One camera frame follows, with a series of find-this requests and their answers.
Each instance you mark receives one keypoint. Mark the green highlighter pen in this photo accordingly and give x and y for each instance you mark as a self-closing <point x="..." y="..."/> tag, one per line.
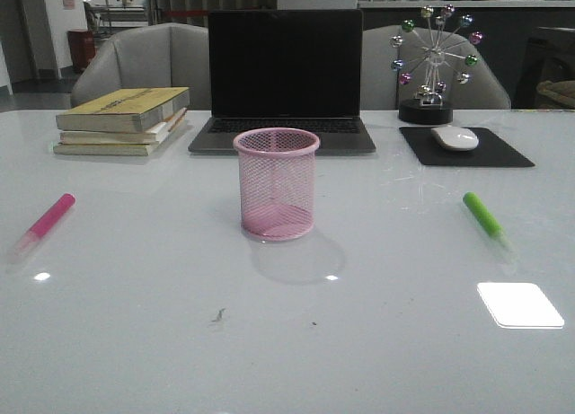
<point x="487" y="221"/>

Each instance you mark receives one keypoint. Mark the pink highlighter pen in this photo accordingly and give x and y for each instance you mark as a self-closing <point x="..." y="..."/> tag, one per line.
<point x="31" y="239"/>

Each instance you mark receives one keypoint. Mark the pink mesh pen holder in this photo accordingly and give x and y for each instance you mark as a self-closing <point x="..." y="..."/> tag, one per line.
<point x="276" y="175"/>

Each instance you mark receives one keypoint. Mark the grey laptop computer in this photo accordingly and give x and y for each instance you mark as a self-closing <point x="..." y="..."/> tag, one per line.
<point x="285" y="68"/>

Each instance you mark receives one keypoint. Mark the white middle book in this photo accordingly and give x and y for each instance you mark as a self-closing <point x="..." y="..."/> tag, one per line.
<point x="154" y="135"/>

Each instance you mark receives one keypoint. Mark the black mouse pad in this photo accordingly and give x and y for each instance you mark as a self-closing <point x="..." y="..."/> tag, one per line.
<point x="491" y="152"/>

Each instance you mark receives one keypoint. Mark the grey right chair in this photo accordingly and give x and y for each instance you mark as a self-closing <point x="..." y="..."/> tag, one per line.
<point x="392" y="71"/>

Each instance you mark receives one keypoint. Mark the grey chair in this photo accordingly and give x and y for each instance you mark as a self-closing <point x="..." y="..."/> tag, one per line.
<point x="392" y="71"/>
<point x="164" y="55"/>

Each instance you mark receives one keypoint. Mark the white computer mouse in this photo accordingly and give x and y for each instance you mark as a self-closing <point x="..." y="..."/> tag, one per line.
<point x="455" y="138"/>

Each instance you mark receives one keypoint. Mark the grey left chair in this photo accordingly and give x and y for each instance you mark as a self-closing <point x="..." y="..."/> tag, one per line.
<point x="164" y="55"/>

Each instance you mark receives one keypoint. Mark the yellow top book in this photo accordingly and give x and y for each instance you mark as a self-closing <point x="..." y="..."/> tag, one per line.
<point x="130" y="110"/>

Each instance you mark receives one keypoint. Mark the ferris wheel desk toy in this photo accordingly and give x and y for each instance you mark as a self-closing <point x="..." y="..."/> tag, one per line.
<point x="435" y="50"/>

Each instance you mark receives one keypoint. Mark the bottom book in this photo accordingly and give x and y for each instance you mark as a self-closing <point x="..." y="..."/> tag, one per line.
<point x="106" y="149"/>

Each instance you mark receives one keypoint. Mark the red trash bin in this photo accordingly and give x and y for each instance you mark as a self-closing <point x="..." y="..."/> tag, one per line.
<point x="82" y="48"/>

